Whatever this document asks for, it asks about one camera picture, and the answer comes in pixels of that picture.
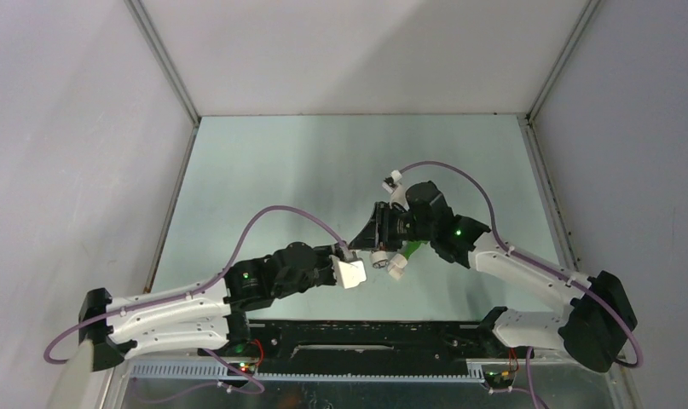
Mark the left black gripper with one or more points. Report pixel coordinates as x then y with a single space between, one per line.
325 253

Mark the green plastic faucet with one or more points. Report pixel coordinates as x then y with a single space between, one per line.
411 247

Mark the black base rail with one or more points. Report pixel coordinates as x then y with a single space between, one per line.
366 347

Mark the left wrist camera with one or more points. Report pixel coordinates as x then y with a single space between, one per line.
348 271

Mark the grey cable duct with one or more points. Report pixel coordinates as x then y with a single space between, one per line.
214 371

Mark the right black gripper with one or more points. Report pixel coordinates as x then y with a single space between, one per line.
377 235

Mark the white plastic faucet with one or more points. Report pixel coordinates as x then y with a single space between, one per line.
379 259

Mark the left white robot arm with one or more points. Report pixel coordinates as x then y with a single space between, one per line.
199 316

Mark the white elbow fitting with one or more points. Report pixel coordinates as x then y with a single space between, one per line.
396 266

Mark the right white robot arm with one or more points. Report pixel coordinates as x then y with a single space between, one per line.
589 317

